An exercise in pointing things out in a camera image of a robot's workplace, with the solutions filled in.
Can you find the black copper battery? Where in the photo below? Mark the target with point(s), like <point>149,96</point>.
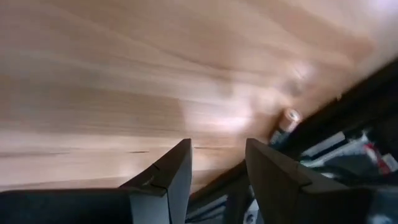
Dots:
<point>287,124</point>

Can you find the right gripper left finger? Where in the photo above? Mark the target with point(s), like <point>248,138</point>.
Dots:
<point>168,174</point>

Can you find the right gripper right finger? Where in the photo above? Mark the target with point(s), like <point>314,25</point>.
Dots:
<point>273,186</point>

